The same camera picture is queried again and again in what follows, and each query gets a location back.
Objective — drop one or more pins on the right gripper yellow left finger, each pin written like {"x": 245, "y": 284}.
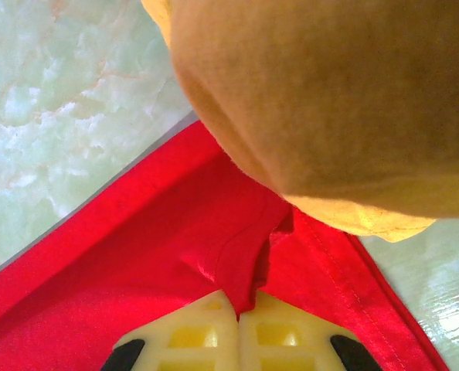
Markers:
{"x": 198, "y": 340}

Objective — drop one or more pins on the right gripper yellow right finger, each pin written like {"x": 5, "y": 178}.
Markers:
{"x": 291, "y": 340}

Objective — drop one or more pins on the red t-shirt with white print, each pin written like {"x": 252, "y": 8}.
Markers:
{"x": 137, "y": 251}

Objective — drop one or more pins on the yellow t-shirt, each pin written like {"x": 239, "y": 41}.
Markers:
{"x": 330, "y": 96}

